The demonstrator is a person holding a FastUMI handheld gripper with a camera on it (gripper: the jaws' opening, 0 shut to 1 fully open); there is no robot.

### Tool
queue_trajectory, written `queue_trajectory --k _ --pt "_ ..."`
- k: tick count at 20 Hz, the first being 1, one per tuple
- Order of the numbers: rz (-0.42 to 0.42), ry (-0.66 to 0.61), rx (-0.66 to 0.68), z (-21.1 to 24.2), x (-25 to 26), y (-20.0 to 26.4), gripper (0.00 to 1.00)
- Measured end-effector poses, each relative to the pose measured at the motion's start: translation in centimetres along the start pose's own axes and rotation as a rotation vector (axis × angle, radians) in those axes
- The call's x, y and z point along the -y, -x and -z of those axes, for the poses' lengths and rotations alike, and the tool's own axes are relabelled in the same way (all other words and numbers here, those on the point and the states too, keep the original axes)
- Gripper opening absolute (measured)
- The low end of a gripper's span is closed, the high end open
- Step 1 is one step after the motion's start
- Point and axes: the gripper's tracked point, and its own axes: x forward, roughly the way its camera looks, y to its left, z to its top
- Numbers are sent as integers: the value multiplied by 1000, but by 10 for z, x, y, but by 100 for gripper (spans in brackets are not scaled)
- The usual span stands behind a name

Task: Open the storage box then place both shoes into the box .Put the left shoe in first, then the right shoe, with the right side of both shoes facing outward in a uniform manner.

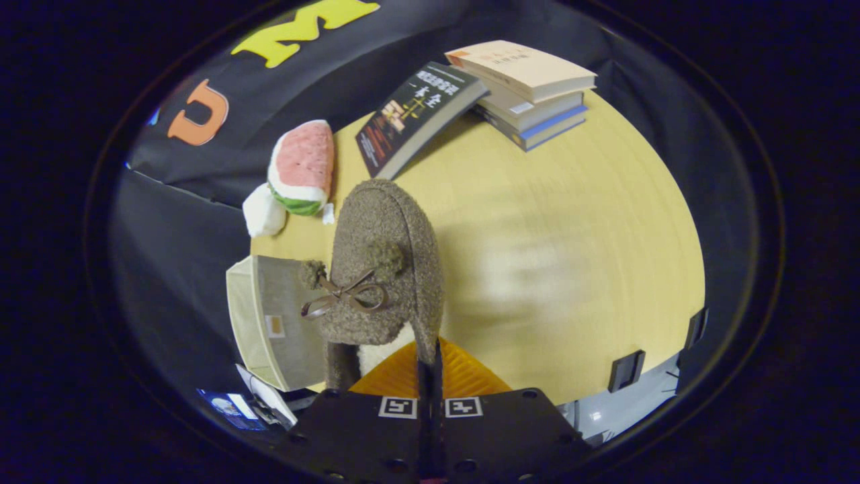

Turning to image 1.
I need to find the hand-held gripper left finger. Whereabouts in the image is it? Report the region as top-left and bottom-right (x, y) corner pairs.
(286, 339), (432, 482)

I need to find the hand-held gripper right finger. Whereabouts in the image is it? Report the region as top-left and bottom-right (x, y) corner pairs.
(430, 336), (595, 482)

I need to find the white storage box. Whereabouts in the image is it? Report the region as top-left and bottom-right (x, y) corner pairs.
(226, 255), (331, 393)

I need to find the brown fuzzy shoe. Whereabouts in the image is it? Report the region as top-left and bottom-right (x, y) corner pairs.
(299, 178), (445, 393)

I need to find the white flat device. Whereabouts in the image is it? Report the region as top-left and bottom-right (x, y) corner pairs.
(234, 363), (298, 429)

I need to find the blue printed packet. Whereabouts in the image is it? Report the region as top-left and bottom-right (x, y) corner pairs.
(197, 388), (267, 432)

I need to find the black table clamp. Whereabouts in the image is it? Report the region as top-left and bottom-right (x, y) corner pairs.
(607, 349), (646, 394)
(684, 307), (710, 351)

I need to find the white round plush toy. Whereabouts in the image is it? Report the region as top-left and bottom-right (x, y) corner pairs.
(242, 183), (288, 239)

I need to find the black backdrop cloth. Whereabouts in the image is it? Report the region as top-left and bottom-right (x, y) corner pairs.
(107, 0), (763, 407)

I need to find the watermelon slice plush toy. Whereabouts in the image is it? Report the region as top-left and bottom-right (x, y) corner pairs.
(267, 120), (336, 225)

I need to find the blue spine book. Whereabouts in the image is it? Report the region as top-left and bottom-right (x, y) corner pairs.
(472, 103), (589, 153)

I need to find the black paperback book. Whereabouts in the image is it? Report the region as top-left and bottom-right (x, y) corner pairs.
(355, 61), (490, 181)

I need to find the grey cover book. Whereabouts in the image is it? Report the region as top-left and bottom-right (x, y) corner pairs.
(476, 82), (586, 132)

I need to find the beige cover book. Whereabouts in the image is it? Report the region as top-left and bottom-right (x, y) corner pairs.
(444, 40), (598, 104)

